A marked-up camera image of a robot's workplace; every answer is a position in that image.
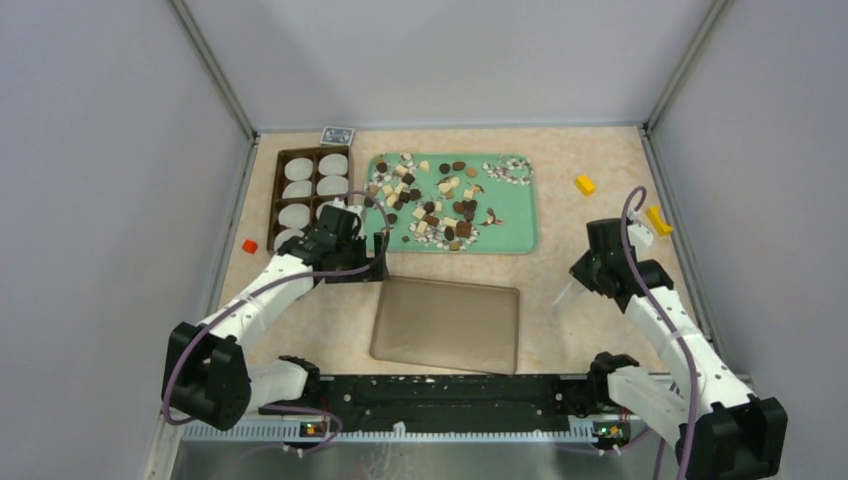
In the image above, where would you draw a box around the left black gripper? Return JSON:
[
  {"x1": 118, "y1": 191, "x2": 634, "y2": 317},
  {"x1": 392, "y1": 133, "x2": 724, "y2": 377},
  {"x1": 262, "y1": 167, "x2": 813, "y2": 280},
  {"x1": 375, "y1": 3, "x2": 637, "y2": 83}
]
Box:
[{"x1": 326, "y1": 232, "x2": 389, "y2": 284}]

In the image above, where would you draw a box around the brown box lid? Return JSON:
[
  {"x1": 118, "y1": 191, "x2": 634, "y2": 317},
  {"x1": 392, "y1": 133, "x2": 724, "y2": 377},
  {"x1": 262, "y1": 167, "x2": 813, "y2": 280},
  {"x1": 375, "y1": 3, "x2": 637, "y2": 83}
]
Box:
[{"x1": 370, "y1": 276, "x2": 521, "y2": 375}]

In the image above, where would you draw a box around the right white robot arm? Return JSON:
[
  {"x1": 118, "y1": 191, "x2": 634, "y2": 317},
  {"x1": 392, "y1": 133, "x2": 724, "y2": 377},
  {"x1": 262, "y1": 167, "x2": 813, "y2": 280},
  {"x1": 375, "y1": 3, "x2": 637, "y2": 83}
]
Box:
[{"x1": 570, "y1": 218, "x2": 788, "y2": 479}]

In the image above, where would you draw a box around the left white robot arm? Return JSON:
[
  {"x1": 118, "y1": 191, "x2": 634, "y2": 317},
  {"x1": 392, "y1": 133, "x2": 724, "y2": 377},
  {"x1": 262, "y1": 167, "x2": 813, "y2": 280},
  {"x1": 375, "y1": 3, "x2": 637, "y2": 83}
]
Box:
[{"x1": 161, "y1": 200, "x2": 390, "y2": 431}]

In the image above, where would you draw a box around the brown chocolate box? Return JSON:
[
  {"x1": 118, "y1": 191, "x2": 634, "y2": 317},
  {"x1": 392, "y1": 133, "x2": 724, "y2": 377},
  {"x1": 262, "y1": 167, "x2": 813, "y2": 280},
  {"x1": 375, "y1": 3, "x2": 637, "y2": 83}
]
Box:
[{"x1": 267, "y1": 146, "x2": 353, "y2": 254}]

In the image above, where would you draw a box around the brown rectangular chocolate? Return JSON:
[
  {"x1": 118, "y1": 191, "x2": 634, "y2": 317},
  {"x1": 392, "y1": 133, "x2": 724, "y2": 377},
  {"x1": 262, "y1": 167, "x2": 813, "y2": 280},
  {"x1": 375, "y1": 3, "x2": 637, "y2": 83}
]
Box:
[{"x1": 454, "y1": 221, "x2": 473, "y2": 238}]

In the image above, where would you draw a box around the red small block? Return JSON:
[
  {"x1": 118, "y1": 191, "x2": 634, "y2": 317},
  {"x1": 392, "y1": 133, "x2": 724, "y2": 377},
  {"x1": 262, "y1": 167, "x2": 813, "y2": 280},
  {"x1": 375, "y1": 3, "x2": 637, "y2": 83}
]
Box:
[{"x1": 241, "y1": 239, "x2": 259, "y2": 254}]

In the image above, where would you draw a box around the yellow block far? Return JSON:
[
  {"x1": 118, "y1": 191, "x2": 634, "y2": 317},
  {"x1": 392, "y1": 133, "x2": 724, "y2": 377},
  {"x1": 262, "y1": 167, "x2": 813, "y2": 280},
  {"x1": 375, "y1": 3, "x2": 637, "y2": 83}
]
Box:
[{"x1": 575, "y1": 175, "x2": 596, "y2": 196}]

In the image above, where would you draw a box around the blue playing card deck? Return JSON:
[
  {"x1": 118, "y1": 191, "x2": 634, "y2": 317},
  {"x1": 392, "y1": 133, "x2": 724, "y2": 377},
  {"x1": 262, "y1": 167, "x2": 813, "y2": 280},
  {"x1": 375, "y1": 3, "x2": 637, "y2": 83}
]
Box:
[{"x1": 319, "y1": 126, "x2": 356, "y2": 146}]

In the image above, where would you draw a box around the green floral tray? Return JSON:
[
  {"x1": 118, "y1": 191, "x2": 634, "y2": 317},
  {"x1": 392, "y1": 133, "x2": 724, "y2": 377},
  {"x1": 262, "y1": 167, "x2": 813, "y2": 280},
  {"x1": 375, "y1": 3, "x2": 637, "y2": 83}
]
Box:
[{"x1": 365, "y1": 152, "x2": 539, "y2": 254}]

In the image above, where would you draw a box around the yellow block near wall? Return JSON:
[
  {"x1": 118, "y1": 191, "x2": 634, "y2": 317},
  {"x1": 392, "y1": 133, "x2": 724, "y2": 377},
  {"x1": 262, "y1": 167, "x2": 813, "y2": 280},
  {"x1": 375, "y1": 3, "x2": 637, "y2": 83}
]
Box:
[{"x1": 646, "y1": 205, "x2": 673, "y2": 237}]

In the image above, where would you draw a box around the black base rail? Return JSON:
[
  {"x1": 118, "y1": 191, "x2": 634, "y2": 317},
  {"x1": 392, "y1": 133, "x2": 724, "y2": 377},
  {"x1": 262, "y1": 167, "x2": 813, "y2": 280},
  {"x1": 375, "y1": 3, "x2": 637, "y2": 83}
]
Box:
[{"x1": 278, "y1": 374, "x2": 622, "y2": 434}]

